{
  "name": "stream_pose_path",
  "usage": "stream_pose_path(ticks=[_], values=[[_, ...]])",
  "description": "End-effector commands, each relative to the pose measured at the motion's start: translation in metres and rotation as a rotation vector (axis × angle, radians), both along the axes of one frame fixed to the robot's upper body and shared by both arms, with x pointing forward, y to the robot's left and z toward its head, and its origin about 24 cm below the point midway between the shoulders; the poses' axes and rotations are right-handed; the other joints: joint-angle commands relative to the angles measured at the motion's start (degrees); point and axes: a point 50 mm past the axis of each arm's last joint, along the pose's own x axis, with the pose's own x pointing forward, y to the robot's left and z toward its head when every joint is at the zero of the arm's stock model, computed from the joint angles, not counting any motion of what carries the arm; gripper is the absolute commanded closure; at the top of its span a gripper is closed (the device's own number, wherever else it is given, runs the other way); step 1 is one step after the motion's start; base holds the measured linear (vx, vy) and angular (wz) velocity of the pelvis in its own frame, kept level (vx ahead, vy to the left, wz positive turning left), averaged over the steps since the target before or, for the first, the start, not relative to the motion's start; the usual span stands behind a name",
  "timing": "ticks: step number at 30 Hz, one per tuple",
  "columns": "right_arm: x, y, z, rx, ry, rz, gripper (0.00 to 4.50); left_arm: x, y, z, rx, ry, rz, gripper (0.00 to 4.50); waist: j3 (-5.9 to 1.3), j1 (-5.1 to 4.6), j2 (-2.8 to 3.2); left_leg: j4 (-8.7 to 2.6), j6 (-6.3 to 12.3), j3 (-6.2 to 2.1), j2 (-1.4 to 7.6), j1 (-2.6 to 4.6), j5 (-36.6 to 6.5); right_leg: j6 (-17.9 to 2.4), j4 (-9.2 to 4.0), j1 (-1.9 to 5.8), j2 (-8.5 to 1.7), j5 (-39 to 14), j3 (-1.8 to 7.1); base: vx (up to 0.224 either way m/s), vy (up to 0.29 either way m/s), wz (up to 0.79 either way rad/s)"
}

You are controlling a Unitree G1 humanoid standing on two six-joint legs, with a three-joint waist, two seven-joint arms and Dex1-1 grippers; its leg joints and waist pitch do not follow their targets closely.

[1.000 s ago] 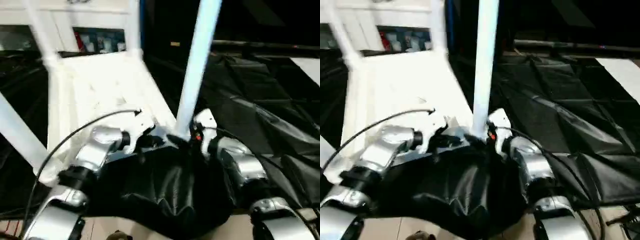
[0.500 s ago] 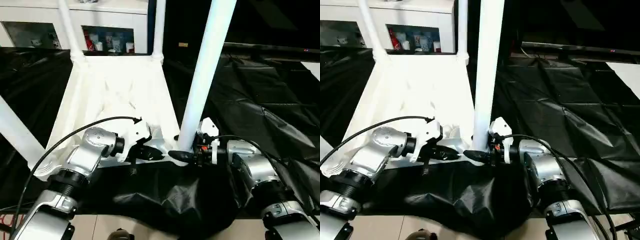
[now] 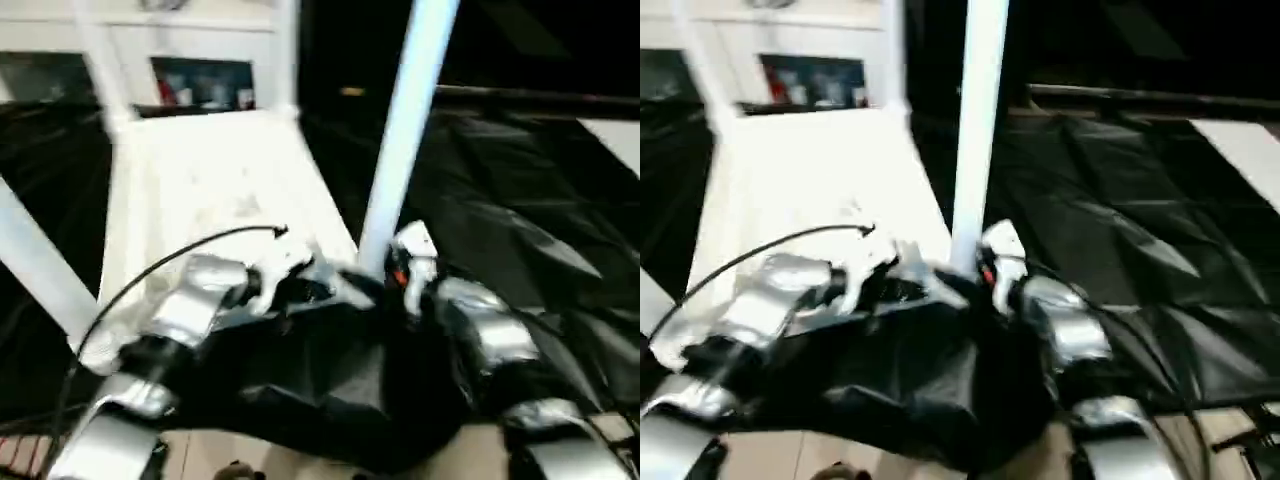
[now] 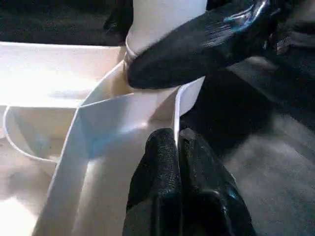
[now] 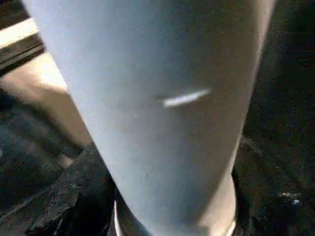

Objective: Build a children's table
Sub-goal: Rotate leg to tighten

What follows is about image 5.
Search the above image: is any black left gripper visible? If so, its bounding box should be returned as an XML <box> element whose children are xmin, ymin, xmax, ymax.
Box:
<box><xmin>0</xmin><ymin>33</ymin><xmax>48</xmax><ymax>72</ymax></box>

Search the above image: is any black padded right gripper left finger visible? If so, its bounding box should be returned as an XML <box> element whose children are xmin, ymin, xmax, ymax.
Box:
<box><xmin>24</xmin><ymin>143</ymin><xmax>117</xmax><ymax>236</ymax></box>

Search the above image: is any black shiny mat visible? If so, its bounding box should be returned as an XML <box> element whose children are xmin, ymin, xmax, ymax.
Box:
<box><xmin>0</xmin><ymin>0</ymin><xmax>315</xmax><ymax>236</ymax></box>

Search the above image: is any white plastic table leg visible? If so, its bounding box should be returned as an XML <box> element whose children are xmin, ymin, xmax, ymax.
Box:
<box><xmin>21</xmin><ymin>0</ymin><xmax>278</xmax><ymax>236</ymax></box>

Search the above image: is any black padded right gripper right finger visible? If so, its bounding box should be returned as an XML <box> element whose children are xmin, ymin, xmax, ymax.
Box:
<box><xmin>232</xmin><ymin>137</ymin><xmax>315</xmax><ymax>236</ymax></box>

